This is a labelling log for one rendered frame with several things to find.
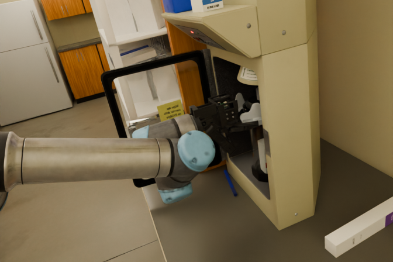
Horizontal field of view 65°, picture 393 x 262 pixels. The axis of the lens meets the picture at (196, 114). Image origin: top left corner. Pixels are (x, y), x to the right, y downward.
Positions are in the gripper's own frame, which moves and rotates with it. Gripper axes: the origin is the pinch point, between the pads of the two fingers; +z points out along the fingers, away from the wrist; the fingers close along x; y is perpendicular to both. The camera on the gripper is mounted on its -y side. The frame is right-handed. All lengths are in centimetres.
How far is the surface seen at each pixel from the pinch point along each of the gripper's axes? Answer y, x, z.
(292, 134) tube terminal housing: -1.0, -14.0, -0.8
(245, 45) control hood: 22.2, -13.9, -9.9
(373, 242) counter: -27.8, -27.8, 10.0
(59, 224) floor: -121, 160, -105
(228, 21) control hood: 27.5, -14.0, -12.7
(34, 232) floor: -121, 162, -125
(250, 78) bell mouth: 11.5, -3.2, -4.2
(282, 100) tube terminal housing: 8.2, -14.0, -2.7
